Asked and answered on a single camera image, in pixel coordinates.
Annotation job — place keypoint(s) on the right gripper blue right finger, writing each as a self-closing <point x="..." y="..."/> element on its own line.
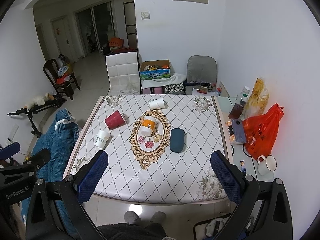
<point x="243" y="192"/>

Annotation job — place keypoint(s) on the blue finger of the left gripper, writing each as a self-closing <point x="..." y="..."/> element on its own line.
<point x="39" y="160"/>
<point x="9" y="151"/>

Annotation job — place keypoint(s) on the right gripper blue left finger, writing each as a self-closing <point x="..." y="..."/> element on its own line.
<point x="77" y="189"/>

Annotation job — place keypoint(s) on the orange and white paper cup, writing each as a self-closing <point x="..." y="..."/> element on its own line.
<point x="147" y="126"/>

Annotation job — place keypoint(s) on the white printed paper cup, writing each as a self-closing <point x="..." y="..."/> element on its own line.
<point x="101" y="139"/>

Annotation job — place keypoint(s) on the red ribbed paper cup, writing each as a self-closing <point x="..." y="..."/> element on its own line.
<point x="115" y="120"/>

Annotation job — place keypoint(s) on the dark teal cylindrical cup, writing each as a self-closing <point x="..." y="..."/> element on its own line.
<point x="177" y="140"/>

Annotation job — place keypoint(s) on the white paper cup far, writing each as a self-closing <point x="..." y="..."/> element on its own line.
<point x="157" y="104"/>

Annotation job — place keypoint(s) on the blue quilted blanket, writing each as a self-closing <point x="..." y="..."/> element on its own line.
<point x="44" y="213"/>

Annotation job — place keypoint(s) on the white enamel mug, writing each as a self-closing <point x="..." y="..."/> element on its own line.
<point x="266" y="164"/>

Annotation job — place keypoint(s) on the black exercise bench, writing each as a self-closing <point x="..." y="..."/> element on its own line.
<point x="37" y="105"/>

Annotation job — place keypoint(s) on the grey smartphone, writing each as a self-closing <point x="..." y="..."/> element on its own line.
<point x="238" y="131"/>

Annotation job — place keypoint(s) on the grey slippers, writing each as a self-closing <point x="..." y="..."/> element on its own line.
<point x="130" y="217"/>

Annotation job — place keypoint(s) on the orange plastic bag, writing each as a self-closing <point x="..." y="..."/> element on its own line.
<point x="261" y="131"/>

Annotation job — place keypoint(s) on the brown glass jar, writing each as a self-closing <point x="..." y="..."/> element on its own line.
<point x="237" y="110"/>

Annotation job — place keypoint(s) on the white capped bottle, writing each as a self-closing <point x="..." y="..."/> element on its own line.
<point x="242" y="97"/>

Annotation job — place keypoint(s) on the yellow snack bag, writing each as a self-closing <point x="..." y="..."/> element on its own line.
<point x="258" y="99"/>

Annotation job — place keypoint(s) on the floral patterned tablecloth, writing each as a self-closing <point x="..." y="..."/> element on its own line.
<point x="144" y="169"/>

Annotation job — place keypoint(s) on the black wooden chair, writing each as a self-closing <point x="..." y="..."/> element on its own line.
<point x="61" y="78"/>

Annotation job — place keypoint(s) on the white upholstered chair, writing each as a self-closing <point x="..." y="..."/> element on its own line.
<point x="123" y="73"/>

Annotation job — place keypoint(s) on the grey cushioned chair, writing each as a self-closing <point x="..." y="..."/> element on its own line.
<point x="201" y="72"/>

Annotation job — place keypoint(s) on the cardboard box with toys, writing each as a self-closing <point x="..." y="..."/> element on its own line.
<point x="155" y="69"/>

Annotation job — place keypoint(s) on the wall light switch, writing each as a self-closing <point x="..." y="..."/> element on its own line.
<point x="145" y="15"/>

